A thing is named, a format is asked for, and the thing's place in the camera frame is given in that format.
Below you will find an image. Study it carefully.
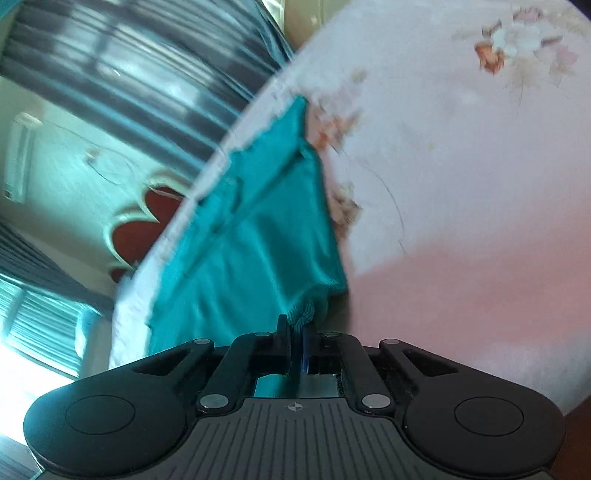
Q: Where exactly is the bed with floral pink sheet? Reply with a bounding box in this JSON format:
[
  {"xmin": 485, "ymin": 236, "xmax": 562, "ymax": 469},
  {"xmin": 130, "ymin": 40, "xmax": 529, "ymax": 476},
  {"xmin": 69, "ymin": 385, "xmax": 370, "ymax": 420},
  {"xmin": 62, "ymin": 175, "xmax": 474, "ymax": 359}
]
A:
[{"xmin": 108, "ymin": 0, "xmax": 591, "ymax": 412}]

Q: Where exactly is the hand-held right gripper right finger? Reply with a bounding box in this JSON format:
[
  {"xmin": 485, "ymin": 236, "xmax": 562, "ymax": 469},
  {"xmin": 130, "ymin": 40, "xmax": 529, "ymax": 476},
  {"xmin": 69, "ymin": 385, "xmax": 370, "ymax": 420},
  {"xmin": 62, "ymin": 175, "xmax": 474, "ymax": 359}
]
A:
[{"xmin": 300, "ymin": 322, "xmax": 459, "ymax": 414}]

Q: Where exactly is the red scalloped headboard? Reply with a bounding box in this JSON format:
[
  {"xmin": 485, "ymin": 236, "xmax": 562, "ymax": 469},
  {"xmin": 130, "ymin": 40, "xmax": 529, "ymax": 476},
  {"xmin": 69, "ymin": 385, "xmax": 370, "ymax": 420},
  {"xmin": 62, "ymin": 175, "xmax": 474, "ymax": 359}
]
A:
[{"xmin": 104, "ymin": 172, "xmax": 197, "ymax": 283}]

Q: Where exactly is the teal long-sleeve sweatshirt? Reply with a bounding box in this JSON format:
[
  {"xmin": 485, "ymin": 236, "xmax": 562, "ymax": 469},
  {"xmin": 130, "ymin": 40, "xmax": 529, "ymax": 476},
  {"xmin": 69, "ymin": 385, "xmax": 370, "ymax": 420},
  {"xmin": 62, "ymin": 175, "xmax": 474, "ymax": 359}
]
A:
[{"xmin": 147, "ymin": 95, "xmax": 350, "ymax": 398}]

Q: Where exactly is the blue-grey side curtain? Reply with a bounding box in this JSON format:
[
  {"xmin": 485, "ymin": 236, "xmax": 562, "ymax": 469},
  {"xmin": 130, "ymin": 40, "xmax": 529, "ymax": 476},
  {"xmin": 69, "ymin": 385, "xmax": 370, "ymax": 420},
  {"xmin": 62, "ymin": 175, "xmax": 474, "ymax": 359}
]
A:
[{"xmin": 0, "ymin": 220, "xmax": 116, "ymax": 380}]

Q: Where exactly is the blue-grey window curtain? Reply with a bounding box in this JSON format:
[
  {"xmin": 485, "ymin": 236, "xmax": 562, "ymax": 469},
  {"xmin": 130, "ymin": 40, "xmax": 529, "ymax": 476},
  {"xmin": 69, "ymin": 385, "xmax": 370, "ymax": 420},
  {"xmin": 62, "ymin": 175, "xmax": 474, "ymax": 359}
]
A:
[{"xmin": 0, "ymin": 0, "xmax": 297, "ymax": 172}]

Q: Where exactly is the white charging cable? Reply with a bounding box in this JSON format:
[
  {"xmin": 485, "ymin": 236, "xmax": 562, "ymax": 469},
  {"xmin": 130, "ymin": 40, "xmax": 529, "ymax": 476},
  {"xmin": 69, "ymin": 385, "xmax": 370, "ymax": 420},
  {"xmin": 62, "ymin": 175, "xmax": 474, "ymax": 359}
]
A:
[{"xmin": 88, "ymin": 152, "xmax": 134, "ymax": 186}]

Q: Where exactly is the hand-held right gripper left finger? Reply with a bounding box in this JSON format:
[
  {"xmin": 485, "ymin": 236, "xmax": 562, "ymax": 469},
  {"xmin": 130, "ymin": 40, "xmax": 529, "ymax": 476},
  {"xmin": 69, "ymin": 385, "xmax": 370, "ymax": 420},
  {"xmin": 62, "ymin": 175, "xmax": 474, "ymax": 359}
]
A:
[{"xmin": 133, "ymin": 314, "xmax": 297, "ymax": 414}]

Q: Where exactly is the white air conditioner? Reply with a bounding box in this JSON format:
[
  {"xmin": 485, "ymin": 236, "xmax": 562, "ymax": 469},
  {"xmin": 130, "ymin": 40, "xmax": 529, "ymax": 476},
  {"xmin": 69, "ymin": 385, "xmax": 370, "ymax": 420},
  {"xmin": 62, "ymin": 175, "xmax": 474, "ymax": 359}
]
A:
[{"xmin": 4, "ymin": 113, "xmax": 43, "ymax": 203}]

